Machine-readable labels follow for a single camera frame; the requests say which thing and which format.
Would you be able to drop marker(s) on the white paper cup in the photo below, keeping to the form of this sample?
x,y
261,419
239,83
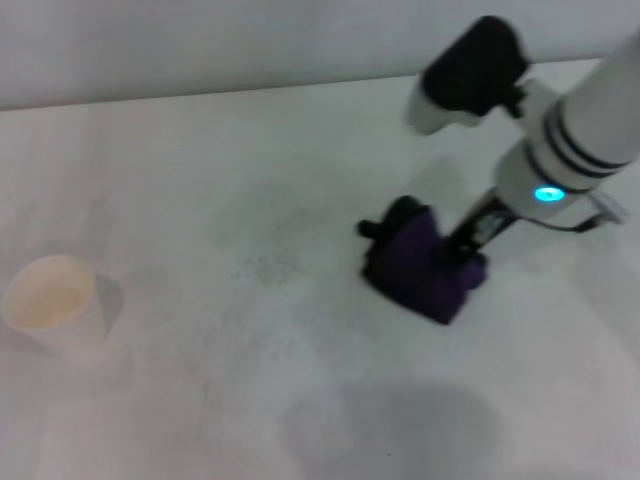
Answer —
x,y
55,305

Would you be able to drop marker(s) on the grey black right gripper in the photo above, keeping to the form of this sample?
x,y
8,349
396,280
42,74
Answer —
x,y
480,225

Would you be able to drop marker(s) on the purple rag with black trim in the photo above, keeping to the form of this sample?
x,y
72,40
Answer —
x,y
415,275

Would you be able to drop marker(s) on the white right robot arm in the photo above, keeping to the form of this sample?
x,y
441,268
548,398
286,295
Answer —
x,y
575,125

